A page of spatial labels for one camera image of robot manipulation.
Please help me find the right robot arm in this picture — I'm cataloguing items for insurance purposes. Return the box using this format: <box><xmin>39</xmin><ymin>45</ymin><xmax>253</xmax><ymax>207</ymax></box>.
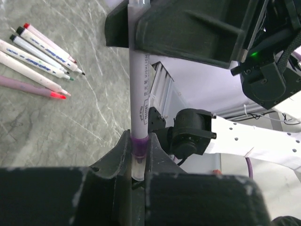
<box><xmin>105</xmin><ymin>0</ymin><xmax>301</xmax><ymax>175</ymax></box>

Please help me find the purple pen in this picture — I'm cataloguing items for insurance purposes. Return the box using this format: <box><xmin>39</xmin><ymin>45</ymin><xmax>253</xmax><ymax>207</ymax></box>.
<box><xmin>127</xmin><ymin>0</ymin><xmax>151</xmax><ymax>181</ymax></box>

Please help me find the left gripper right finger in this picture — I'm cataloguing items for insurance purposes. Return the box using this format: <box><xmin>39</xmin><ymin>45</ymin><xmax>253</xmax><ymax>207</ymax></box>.
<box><xmin>144</xmin><ymin>133</ymin><xmax>270</xmax><ymax>226</ymax></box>

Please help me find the pink cap white pen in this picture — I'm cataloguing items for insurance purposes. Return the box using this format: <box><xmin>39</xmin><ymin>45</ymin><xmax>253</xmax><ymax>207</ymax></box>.
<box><xmin>0</xmin><ymin>51</ymin><xmax>71</xmax><ymax>96</ymax></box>

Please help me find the white pen pink tip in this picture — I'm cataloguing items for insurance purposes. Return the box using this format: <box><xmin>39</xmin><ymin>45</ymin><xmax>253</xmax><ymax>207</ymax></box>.
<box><xmin>0</xmin><ymin>76</ymin><xmax>66</xmax><ymax>99</ymax></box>

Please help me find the red cap white marker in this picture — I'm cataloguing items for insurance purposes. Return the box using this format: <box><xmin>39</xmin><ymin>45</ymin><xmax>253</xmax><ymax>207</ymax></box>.
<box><xmin>23</xmin><ymin>23</ymin><xmax>77</xmax><ymax>64</ymax></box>

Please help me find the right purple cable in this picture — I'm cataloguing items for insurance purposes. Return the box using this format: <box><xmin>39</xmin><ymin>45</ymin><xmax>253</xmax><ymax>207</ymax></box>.
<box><xmin>244</xmin><ymin>156</ymin><xmax>256</xmax><ymax>181</ymax></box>

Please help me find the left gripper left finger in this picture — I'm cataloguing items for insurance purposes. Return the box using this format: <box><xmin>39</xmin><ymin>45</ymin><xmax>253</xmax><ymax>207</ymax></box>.
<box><xmin>0</xmin><ymin>131</ymin><xmax>132</xmax><ymax>226</ymax></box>

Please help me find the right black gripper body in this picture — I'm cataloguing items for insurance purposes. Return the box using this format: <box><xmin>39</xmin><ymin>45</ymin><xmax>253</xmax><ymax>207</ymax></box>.
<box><xmin>231</xmin><ymin>0</ymin><xmax>301</xmax><ymax>110</ymax></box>

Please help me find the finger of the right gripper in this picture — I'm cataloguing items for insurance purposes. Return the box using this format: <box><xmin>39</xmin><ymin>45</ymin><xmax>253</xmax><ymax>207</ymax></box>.
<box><xmin>135</xmin><ymin>0</ymin><xmax>259</xmax><ymax>69</ymax></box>
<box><xmin>104</xmin><ymin>0</ymin><xmax>129</xmax><ymax>48</ymax></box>

